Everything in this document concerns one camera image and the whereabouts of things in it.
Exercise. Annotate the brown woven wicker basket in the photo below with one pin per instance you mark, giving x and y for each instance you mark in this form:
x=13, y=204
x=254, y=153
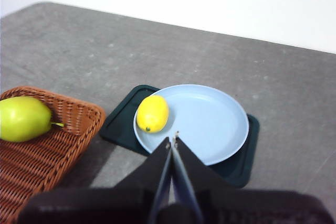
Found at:
x=39, y=161

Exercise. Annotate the black rectangular tray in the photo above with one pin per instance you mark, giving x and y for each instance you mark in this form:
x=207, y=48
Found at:
x=120, y=121

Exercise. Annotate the yellow lemon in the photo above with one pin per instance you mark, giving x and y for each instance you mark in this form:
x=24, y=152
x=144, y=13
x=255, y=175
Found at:
x=153, y=113

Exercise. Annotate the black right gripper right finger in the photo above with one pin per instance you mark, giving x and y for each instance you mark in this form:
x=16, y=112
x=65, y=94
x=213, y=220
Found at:
x=236, y=203

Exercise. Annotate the green pear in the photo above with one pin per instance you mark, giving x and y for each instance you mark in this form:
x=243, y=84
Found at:
x=23, y=119

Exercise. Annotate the light blue round plate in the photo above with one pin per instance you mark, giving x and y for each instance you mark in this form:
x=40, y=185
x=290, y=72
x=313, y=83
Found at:
x=207, y=121

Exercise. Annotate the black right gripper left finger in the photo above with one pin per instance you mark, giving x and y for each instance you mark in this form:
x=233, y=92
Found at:
x=131, y=197

